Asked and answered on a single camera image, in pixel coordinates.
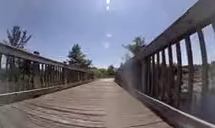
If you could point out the distant tree line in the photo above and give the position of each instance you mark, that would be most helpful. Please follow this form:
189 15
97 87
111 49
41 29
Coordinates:
103 71

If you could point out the dark conifer tree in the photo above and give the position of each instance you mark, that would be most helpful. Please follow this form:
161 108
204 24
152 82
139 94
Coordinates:
77 56

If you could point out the green tree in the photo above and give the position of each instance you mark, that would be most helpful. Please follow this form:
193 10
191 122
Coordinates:
136 44

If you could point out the wooden plank boardwalk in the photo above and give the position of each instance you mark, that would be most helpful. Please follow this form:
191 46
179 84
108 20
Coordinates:
95 106

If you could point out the weathered wooden railing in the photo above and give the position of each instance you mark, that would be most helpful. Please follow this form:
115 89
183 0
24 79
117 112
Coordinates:
35 75
175 70

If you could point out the bare-branched tree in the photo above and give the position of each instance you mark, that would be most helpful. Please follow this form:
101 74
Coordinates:
17 37

